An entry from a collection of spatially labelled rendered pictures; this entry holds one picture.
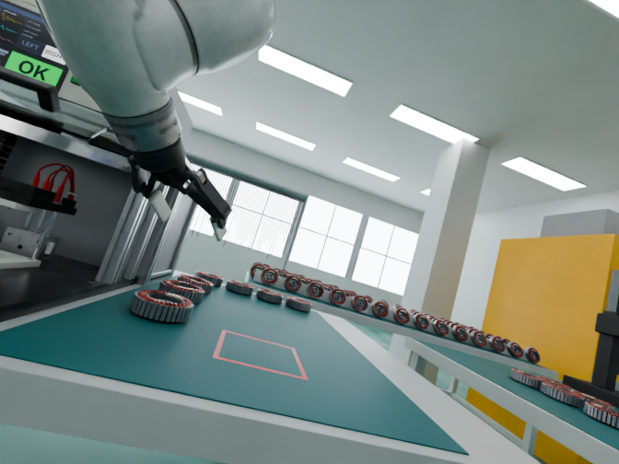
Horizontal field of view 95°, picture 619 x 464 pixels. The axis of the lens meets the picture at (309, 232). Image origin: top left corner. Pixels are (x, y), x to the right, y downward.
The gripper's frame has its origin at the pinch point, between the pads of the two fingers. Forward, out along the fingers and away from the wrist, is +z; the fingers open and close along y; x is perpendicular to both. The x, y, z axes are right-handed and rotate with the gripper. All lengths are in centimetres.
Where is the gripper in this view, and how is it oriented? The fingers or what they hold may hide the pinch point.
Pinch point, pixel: (192, 223)
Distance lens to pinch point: 64.0
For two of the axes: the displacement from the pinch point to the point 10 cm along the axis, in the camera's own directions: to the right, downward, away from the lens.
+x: 3.4, -7.3, 5.9
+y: 9.4, 2.8, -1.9
